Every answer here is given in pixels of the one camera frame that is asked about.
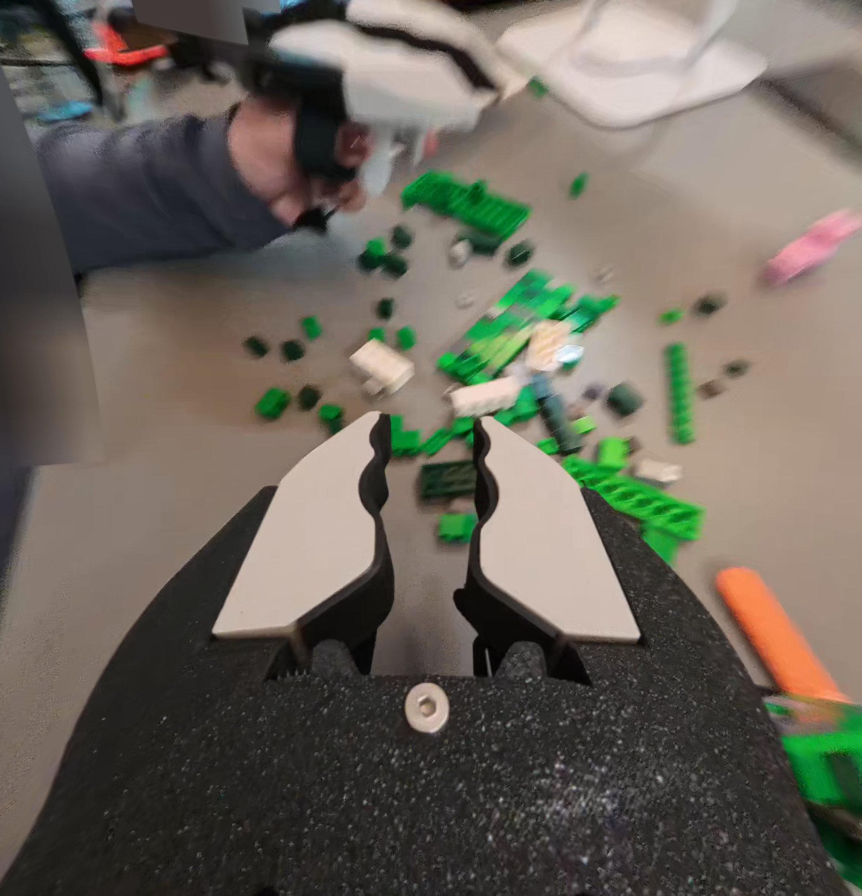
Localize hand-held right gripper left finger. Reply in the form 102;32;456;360
213;412;396;641

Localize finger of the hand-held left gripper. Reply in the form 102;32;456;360
347;0;521;93
272;21;503;134

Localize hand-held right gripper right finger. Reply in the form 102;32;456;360
453;418;643;645

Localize person's left forearm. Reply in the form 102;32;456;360
35;114;286;275

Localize person's left hand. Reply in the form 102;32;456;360
227;100;370;228

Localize green holed plate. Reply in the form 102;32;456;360
563;454;706;546

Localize wide green plate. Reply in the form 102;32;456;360
401;170;532;244

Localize scattered small bricks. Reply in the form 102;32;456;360
242;171;750;543

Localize long green plate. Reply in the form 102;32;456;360
665;343;695;445

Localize white book stand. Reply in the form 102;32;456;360
497;0;768;130

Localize large green mosaic panel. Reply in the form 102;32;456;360
438;269;617;382

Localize orange brick separator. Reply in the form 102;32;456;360
716;567;852;704

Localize person's dark clothing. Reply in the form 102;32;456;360
0;465;35;634

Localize green brick cube model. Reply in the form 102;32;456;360
767;700;862;896

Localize pink pig model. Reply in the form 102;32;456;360
763;209;862;287

